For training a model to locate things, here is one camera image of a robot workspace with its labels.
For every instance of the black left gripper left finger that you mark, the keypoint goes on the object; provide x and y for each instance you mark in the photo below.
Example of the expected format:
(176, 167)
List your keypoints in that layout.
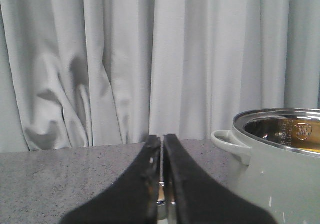
(132, 198)

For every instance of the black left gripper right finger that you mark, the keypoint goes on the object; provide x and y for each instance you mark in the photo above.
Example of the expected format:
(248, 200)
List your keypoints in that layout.
(193, 196)

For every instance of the white curtain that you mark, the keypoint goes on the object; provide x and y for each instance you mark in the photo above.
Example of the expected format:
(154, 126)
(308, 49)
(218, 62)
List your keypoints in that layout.
(80, 73)

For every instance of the pale green electric pot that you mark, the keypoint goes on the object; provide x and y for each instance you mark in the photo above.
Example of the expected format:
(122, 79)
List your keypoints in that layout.
(275, 161)

